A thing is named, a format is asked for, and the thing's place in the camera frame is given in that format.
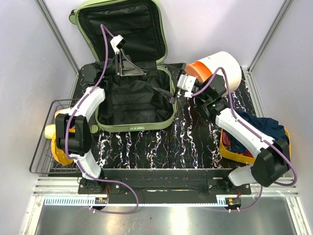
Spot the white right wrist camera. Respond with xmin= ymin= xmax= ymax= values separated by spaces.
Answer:
xmin=177 ymin=74 xmax=197 ymax=98

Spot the yellow dotted plate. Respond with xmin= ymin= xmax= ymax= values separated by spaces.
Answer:
xmin=51 ymin=131 xmax=74 ymax=166

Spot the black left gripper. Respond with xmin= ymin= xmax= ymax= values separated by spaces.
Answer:
xmin=97 ymin=49 xmax=147 ymax=81

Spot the pink maroon garment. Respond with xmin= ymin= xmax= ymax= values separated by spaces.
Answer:
xmin=222 ymin=131 xmax=231 ymax=149

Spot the navy blue garment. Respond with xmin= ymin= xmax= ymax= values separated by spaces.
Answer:
xmin=225 ymin=109 xmax=290 ymax=153

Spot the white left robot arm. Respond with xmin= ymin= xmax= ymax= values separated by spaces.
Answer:
xmin=51 ymin=49 xmax=144 ymax=194

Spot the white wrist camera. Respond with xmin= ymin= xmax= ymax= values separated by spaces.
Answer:
xmin=177 ymin=74 xmax=197 ymax=98
xmin=110 ymin=35 xmax=126 ymax=54

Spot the white orange drawer cabinet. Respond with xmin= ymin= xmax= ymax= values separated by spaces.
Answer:
xmin=185 ymin=51 xmax=242 ymax=92

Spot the yellow cup in basket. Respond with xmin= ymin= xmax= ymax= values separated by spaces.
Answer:
xmin=44 ymin=124 xmax=56 ymax=140

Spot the orange plastic basket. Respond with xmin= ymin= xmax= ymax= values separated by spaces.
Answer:
xmin=219 ymin=127 xmax=292 ymax=165

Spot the aluminium rail frame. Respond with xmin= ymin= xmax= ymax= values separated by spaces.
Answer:
xmin=22 ymin=177 xmax=313 ymax=235

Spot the black wire basket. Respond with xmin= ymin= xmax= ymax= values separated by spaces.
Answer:
xmin=29 ymin=98 xmax=81 ymax=177

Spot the pink cup in basket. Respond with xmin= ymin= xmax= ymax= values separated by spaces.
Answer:
xmin=54 ymin=109 xmax=65 ymax=118

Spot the black marble pattern mat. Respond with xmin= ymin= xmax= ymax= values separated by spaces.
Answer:
xmin=75 ymin=65 xmax=279 ymax=170

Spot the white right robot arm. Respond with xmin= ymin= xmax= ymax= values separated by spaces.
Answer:
xmin=153 ymin=67 xmax=297 ymax=194

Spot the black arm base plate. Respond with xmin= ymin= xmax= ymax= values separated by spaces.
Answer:
xmin=78 ymin=169 xmax=251 ymax=195

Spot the red garment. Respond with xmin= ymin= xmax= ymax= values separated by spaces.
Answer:
xmin=241 ymin=151 xmax=254 ymax=158

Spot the green hard-shell suitcase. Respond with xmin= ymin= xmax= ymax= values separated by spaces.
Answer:
xmin=69 ymin=0 xmax=176 ymax=132

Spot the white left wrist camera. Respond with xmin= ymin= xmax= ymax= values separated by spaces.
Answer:
xmin=110 ymin=35 xmax=126 ymax=54

